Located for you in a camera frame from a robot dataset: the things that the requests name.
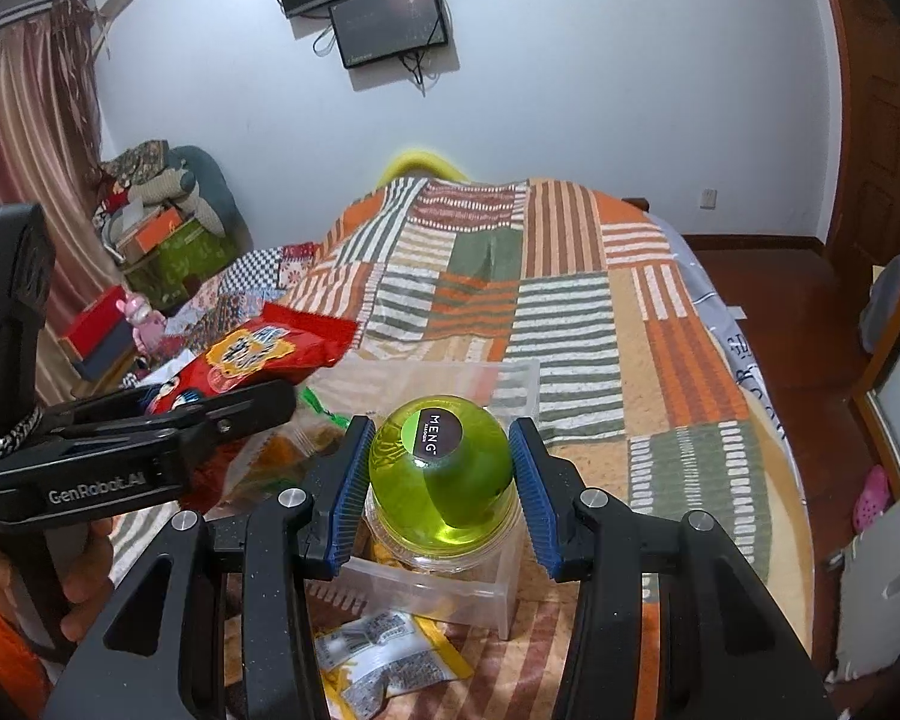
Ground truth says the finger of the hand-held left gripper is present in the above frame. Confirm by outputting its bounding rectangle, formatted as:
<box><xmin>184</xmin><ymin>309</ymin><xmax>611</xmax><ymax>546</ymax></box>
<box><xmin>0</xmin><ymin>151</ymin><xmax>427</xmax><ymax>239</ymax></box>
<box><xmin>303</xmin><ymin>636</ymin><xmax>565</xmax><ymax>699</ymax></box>
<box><xmin>41</xmin><ymin>379</ymin><xmax>298</xmax><ymax>442</ymax></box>
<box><xmin>45</xmin><ymin>403</ymin><xmax>232</xmax><ymax>492</ymax></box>

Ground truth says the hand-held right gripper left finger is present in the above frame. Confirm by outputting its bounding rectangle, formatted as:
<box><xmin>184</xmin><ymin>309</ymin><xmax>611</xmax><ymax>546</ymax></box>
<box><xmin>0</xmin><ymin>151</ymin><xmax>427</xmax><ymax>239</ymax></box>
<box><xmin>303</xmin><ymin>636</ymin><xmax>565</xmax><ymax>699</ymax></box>
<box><xmin>41</xmin><ymin>414</ymin><xmax>377</xmax><ymax>720</ymax></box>

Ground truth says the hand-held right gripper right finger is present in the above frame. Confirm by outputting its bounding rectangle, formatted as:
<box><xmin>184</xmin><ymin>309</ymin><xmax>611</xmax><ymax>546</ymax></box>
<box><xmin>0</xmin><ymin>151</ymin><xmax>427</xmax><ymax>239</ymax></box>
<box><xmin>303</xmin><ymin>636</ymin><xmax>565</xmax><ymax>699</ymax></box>
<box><xmin>508</xmin><ymin>417</ymin><xmax>833</xmax><ymax>720</ymax></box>

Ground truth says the red snack bag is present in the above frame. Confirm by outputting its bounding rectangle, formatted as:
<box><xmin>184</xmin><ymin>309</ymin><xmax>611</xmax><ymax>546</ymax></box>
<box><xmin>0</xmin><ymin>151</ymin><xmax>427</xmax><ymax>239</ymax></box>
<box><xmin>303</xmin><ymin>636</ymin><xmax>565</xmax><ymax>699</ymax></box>
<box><xmin>139</xmin><ymin>302</ymin><xmax>362</xmax><ymax>511</ymax></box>

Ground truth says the orange chips packet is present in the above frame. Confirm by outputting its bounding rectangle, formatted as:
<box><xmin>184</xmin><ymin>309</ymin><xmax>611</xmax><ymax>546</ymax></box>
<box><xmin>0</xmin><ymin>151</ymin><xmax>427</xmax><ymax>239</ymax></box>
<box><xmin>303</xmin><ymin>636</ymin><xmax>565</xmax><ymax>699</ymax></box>
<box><xmin>225</xmin><ymin>414</ymin><xmax>347</xmax><ymax>512</ymax></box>

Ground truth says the green-edged clear snack packet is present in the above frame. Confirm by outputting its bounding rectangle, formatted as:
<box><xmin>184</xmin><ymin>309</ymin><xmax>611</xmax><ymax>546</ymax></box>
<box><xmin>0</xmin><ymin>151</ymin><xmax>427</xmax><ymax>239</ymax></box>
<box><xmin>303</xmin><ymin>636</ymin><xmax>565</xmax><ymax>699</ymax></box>
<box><xmin>302</xmin><ymin>386</ymin><xmax>355</xmax><ymax>430</ymax></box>

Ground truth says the clear plastic container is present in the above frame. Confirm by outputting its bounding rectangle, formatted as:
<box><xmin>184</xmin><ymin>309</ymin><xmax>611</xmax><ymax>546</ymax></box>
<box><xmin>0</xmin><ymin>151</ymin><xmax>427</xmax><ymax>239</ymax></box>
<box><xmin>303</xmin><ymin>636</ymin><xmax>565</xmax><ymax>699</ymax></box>
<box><xmin>217</xmin><ymin>356</ymin><xmax>542</xmax><ymax>640</ymax></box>

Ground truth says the person's left hand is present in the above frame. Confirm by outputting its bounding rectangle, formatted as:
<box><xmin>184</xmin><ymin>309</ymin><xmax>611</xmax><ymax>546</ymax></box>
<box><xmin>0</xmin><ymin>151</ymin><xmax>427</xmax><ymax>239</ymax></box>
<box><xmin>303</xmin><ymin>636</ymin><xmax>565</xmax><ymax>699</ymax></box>
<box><xmin>56</xmin><ymin>517</ymin><xmax>117</xmax><ymax>643</ymax></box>

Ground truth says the red box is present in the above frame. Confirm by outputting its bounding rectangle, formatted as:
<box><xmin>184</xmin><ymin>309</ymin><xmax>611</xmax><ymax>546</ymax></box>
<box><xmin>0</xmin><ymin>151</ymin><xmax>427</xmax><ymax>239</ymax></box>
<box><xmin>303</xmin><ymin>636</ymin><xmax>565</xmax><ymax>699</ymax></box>
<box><xmin>58</xmin><ymin>292</ymin><xmax>134</xmax><ymax>362</ymax></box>

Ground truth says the striped pink curtain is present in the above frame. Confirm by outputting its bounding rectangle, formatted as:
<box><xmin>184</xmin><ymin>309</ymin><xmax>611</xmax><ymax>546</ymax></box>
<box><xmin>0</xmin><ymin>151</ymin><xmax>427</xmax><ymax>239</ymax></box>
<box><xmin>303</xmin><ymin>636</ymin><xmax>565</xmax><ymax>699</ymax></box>
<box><xmin>0</xmin><ymin>0</ymin><xmax>125</xmax><ymax>410</ymax></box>

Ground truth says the pink bunny figure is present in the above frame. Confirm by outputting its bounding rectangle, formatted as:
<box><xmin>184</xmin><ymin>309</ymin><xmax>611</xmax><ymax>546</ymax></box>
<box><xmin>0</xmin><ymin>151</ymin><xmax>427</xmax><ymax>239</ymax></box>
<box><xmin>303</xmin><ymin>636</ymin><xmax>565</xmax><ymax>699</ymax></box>
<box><xmin>115</xmin><ymin>295</ymin><xmax>169</xmax><ymax>353</ymax></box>

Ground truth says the checkered patchwork quilt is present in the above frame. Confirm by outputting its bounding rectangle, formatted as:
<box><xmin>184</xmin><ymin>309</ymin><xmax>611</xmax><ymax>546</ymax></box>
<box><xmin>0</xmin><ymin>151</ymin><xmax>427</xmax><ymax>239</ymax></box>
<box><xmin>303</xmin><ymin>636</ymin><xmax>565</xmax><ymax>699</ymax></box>
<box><xmin>166</xmin><ymin>242</ymin><xmax>325</xmax><ymax>362</ymax></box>

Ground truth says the green cardboard box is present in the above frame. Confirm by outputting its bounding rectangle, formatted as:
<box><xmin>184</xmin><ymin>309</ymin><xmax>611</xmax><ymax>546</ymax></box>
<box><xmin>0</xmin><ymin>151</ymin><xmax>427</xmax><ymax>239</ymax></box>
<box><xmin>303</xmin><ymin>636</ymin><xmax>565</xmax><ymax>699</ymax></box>
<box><xmin>122</xmin><ymin>221</ymin><xmax>242</xmax><ymax>310</ymax></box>

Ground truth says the orange cardboard box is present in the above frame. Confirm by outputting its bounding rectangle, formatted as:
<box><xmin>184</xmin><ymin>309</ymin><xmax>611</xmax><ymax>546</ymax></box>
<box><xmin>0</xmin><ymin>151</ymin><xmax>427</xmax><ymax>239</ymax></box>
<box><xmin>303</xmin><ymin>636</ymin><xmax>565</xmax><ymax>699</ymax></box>
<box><xmin>115</xmin><ymin>206</ymin><xmax>190</xmax><ymax>257</ymax></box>

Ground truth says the yellow snack packet white label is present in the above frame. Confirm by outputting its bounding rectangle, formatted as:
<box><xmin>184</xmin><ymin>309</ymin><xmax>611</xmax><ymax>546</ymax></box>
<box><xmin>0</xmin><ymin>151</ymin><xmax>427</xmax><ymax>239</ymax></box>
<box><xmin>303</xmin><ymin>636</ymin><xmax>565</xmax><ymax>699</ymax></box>
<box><xmin>313</xmin><ymin>610</ymin><xmax>475</xmax><ymax>720</ymax></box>

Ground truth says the striped patchwork blanket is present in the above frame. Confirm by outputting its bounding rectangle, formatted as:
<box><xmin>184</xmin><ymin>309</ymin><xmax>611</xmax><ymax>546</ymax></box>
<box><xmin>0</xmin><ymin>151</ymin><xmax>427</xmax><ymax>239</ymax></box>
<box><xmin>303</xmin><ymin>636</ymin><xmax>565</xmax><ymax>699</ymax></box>
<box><xmin>112</xmin><ymin>174</ymin><xmax>809</xmax><ymax>720</ymax></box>

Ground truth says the camouflage cloth bundle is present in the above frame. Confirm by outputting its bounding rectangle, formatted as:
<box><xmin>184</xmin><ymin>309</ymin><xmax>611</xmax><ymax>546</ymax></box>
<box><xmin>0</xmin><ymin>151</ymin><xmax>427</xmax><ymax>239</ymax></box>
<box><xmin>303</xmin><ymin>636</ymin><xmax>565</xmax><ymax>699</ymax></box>
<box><xmin>99</xmin><ymin>139</ymin><xmax>172</xmax><ymax>185</ymax></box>

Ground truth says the grey plush toy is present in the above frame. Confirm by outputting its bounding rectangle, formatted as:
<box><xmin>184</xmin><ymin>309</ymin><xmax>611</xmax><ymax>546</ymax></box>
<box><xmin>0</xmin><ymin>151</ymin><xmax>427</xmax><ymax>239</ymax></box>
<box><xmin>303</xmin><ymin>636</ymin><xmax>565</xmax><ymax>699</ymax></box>
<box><xmin>150</xmin><ymin>146</ymin><xmax>242</xmax><ymax>237</ymax></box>

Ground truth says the grey printed bedsheet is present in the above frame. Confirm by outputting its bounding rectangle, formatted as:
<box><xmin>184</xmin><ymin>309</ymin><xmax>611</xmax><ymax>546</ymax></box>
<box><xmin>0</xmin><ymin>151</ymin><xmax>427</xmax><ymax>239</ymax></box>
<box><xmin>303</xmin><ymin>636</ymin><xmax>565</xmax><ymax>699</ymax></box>
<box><xmin>677</xmin><ymin>235</ymin><xmax>794</xmax><ymax>445</ymax></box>

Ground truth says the yellow hoop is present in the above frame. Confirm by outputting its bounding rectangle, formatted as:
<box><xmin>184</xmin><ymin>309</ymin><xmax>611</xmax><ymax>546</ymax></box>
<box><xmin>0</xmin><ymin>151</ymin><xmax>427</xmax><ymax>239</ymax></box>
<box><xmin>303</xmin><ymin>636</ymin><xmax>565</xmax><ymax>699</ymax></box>
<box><xmin>377</xmin><ymin>150</ymin><xmax>471</xmax><ymax>186</ymax></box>

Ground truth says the pink shoe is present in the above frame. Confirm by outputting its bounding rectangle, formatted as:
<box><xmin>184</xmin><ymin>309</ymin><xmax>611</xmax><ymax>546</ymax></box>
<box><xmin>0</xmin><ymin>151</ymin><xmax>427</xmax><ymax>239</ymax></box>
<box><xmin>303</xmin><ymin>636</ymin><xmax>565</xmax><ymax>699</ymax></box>
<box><xmin>852</xmin><ymin>463</ymin><xmax>891</xmax><ymax>534</ymax></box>

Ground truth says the grey flat board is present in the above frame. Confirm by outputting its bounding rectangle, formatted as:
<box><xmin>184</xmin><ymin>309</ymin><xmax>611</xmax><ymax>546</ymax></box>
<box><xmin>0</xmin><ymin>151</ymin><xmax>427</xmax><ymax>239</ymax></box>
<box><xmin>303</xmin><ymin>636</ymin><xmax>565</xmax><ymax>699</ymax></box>
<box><xmin>838</xmin><ymin>516</ymin><xmax>900</xmax><ymax>683</ymax></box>

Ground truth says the grey cloth bundle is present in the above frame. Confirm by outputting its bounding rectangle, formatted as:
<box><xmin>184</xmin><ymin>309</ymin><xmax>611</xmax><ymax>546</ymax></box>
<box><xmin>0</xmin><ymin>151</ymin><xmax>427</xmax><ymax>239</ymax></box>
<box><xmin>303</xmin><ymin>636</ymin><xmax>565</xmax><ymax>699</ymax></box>
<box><xmin>865</xmin><ymin>250</ymin><xmax>900</xmax><ymax>355</ymax></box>

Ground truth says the wooden room door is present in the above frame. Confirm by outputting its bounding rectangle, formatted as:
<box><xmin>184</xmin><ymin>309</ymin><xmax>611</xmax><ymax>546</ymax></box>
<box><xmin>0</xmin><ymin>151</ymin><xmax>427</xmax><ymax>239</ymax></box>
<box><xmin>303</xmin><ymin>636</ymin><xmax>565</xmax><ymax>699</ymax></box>
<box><xmin>823</xmin><ymin>0</ymin><xmax>900</xmax><ymax>275</ymax></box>

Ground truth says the black white braided cord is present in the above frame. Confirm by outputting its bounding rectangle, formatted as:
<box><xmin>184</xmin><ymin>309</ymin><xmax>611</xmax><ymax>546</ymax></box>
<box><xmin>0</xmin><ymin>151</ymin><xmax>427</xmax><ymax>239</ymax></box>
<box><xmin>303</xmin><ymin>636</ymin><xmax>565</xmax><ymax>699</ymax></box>
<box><xmin>0</xmin><ymin>405</ymin><xmax>44</xmax><ymax>467</ymax></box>

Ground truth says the small wall monitor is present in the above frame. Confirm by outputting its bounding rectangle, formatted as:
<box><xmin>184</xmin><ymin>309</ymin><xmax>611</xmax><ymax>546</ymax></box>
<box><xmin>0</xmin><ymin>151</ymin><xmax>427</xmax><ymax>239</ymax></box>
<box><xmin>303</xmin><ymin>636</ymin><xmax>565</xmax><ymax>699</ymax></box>
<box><xmin>328</xmin><ymin>0</ymin><xmax>452</xmax><ymax>71</ymax></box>

